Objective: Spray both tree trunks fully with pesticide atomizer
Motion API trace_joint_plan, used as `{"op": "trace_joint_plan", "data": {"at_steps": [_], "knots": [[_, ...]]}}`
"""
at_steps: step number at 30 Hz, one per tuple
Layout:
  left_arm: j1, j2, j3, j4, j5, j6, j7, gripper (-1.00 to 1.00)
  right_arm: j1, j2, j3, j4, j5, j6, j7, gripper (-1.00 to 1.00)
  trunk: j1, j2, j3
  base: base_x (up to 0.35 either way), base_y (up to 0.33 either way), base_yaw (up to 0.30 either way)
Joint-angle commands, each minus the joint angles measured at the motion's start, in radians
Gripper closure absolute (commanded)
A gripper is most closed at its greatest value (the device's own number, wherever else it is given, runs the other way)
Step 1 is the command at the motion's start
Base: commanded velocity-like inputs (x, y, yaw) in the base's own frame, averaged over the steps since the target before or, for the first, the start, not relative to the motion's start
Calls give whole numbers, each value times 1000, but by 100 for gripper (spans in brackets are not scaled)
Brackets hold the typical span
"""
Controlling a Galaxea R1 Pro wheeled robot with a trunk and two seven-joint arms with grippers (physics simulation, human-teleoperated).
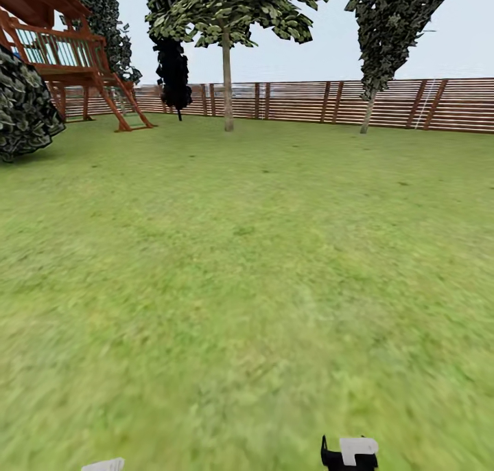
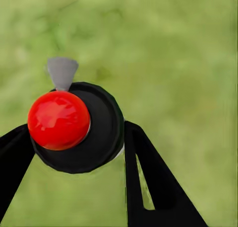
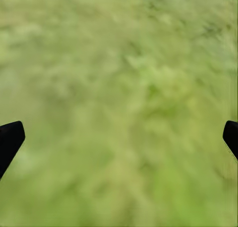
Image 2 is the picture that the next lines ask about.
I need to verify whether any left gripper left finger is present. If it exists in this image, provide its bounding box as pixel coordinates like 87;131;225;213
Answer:
0;124;35;223

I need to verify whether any pesticide atomizer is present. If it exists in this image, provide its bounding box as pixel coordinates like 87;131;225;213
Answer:
27;57;126;174

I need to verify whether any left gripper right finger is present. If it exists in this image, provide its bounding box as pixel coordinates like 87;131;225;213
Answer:
124;121;208;227

